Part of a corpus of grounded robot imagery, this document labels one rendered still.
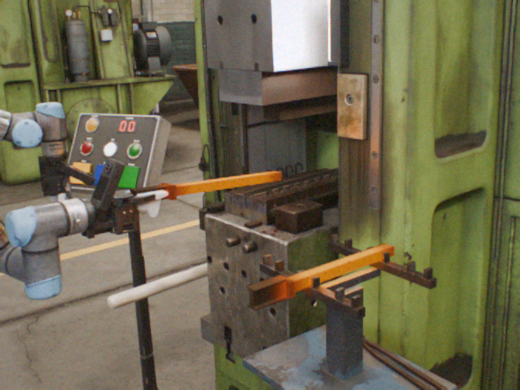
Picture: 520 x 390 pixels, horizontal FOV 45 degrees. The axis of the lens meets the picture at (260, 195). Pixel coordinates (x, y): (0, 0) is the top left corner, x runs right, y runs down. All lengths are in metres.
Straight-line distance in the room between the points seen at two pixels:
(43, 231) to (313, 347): 0.71
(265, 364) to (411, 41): 0.85
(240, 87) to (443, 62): 0.57
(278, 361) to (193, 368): 1.43
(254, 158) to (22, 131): 0.78
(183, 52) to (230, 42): 9.14
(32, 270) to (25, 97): 5.31
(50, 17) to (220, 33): 4.68
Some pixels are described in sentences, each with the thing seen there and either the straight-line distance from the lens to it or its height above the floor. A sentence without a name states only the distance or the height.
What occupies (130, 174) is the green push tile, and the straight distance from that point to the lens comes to 2.16.
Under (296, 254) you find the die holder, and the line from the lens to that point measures 1.77.
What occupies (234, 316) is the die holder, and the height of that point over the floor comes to 0.60.
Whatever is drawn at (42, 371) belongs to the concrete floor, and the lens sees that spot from 3.12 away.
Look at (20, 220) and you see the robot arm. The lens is 1.32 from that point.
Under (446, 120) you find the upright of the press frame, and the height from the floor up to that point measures 1.21.
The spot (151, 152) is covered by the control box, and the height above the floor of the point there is 1.09.
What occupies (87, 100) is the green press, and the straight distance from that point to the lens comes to 6.63.
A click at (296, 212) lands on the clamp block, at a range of 1.77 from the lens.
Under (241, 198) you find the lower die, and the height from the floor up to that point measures 0.98.
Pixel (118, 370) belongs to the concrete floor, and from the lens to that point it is 3.02.
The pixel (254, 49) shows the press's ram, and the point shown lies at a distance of 1.79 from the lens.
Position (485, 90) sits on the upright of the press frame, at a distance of 1.95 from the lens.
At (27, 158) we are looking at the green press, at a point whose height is 0.25.
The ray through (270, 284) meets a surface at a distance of 1.26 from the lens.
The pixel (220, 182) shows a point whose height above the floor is 1.12.
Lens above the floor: 1.51
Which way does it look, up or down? 16 degrees down
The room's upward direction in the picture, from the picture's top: 2 degrees counter-clockwise
